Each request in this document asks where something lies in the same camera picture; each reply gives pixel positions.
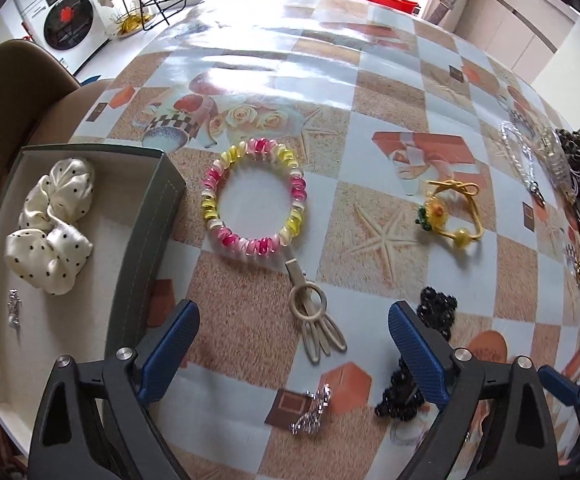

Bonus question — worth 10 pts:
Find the white polka dot scrunchie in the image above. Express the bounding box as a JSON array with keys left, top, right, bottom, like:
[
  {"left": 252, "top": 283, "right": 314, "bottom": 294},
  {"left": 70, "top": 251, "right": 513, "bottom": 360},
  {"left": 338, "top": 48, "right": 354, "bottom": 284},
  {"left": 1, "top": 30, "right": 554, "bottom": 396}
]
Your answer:
[{"left": 4, "top": 156, "right": 95, "bottom": 296}]

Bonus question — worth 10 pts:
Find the small silver brooch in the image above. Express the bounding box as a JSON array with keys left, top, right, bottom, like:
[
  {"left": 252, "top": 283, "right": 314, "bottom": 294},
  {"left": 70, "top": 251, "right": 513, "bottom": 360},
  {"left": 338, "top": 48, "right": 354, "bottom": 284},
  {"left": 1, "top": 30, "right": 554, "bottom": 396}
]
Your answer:
[{"left": 7, "top": 288, "right": 22, "bottom": 331}]

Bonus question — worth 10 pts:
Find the wire fruit basket with bananas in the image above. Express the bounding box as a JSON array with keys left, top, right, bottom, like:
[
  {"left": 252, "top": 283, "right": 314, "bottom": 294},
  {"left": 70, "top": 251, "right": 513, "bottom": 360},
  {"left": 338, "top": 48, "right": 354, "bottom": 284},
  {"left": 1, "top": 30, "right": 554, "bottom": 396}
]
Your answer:
[{"left": 104, "top": 10, "right": 159, "bottom": 41}]

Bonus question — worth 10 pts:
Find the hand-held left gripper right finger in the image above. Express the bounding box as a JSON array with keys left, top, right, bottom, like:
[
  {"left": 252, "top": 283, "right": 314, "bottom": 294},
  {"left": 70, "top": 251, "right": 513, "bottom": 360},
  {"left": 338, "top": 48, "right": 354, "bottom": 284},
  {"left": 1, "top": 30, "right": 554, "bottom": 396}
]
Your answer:
[{"left": 389, "top": 301, "right": 560, "bottom": 480}]

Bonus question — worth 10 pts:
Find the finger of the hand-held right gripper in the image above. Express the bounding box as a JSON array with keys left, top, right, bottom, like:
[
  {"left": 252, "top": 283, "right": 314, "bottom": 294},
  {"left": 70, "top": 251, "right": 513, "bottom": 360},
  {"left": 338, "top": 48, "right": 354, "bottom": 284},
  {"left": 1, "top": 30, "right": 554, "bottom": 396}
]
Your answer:
[{"left": 538, "top": 365, "right": 580, "bottom": 411}]

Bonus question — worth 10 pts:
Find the dark green jewelry box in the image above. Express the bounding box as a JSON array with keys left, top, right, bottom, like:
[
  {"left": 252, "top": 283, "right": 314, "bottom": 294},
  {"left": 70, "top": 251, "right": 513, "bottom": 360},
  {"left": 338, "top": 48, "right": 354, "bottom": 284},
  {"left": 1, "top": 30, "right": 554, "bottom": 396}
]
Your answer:
[{"left": 0, "top": 146, "right": 187, "bottom": 456}]

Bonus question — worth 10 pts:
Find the silver rhinestone hair clip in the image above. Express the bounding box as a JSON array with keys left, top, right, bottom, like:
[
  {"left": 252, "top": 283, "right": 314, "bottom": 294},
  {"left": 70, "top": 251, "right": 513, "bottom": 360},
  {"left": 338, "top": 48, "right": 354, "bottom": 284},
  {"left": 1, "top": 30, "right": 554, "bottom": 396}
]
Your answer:
[{"left": 290, "top": 382, "right": 333, "bottom": 437}]

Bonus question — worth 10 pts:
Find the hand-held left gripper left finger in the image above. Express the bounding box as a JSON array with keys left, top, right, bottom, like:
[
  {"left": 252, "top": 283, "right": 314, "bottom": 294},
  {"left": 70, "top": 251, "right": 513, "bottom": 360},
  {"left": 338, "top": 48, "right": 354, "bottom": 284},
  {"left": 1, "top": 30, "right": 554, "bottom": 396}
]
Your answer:
[{"left": 29, "top": 299, "right": 201, "bottom": 480}]

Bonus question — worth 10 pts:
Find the black beaded hair accessory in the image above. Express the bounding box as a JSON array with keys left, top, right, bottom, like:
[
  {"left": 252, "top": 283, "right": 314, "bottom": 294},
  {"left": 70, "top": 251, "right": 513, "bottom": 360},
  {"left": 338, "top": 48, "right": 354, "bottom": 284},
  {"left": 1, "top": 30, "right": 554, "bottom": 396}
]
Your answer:
[{"left": 375, "top": 286, "right": 458, "bottom": 420}]

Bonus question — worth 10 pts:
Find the beige hair clip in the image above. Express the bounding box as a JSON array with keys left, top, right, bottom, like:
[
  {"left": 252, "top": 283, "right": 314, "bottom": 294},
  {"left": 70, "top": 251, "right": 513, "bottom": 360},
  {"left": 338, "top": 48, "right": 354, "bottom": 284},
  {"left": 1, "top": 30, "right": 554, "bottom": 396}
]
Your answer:
[{"left": 285, "top": 258, "right": 349, "bottom": 365}]

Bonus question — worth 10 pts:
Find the checkered printed tablecloth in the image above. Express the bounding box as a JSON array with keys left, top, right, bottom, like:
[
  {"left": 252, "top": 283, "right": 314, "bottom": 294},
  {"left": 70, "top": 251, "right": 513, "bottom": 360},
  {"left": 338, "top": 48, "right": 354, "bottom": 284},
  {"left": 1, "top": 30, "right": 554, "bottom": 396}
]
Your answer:
[{"left": 67, "top": 0, "right": 580, "bottom": 480}]

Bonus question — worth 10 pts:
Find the leopard print hair bow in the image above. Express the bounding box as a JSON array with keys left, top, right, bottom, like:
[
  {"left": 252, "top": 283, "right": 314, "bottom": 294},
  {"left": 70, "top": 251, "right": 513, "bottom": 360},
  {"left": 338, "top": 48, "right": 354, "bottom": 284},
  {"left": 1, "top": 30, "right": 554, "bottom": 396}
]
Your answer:
[{"left": 554, "top": 129, "right": 580, "bottom": 173}]

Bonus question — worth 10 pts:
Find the pink yellow spiral hair tie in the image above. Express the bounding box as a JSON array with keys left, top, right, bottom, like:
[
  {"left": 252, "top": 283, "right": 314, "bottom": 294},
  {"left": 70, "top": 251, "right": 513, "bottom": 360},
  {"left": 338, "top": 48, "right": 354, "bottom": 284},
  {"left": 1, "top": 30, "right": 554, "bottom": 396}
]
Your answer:
[{"left": 201, "top": 137, "right": 307, "bottom": 261}]

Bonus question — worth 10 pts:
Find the yellow flower hair tie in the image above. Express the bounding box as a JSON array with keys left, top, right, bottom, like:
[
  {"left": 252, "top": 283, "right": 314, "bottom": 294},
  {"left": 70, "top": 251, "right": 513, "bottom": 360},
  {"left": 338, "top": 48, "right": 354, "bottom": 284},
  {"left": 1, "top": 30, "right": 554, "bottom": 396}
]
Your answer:
[{"left": 416, "top": 178, "right": 485, "bottom": 251}]

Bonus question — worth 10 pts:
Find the white washing machine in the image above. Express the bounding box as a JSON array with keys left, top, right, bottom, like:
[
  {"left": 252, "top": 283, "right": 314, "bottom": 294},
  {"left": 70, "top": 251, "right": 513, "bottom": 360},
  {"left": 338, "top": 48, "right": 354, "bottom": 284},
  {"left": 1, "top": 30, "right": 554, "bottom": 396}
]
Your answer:
[{"left": 12, "top": 0, "right": 113, "bottom": 73}]

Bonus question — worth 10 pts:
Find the clear bead chain bracelet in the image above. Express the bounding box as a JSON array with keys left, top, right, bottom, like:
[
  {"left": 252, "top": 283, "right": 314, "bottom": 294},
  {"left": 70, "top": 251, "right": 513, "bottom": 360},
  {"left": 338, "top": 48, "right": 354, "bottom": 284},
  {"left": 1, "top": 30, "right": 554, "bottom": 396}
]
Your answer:
[{"left": 500, "top": 120, "right": 546, "bottom": 207}]

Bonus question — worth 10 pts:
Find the beige cabinet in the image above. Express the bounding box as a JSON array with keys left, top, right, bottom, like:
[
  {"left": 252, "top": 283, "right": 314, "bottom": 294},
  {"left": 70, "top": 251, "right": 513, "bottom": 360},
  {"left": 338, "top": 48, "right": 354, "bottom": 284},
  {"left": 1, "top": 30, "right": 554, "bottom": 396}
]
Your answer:
[{"left": 440, "top": 0, "right": 580, "bottom": 86}]

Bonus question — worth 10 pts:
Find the beige chair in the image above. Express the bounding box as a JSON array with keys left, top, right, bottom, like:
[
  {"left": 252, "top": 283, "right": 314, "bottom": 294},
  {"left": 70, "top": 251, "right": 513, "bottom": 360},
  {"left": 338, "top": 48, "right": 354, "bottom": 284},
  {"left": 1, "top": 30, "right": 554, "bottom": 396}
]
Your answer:
[{"left": 0, "top": 39, "right": 116, "bottom": 243}]

